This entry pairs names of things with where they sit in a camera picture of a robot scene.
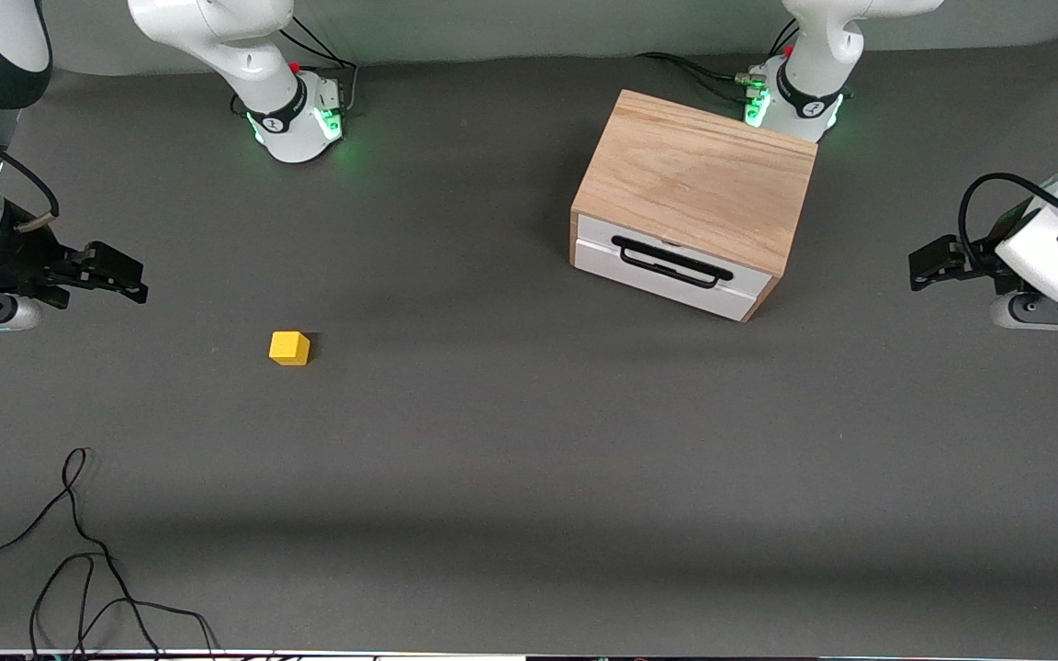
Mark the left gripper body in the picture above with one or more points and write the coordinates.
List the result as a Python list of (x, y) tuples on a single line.
[(976, 259)]

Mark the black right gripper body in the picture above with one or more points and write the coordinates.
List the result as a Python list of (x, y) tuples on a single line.
[(22, 260)]

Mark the yellow cube block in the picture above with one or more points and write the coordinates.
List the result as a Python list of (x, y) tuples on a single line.
[(289, 348)]

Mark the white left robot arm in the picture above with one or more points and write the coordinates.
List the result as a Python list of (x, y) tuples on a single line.
[(809, 64)]

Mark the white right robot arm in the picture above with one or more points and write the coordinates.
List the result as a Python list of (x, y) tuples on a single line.
[(235, 55)]

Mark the wooden drawer cabinet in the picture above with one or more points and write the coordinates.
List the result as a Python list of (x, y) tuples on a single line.
[(694, 170)]

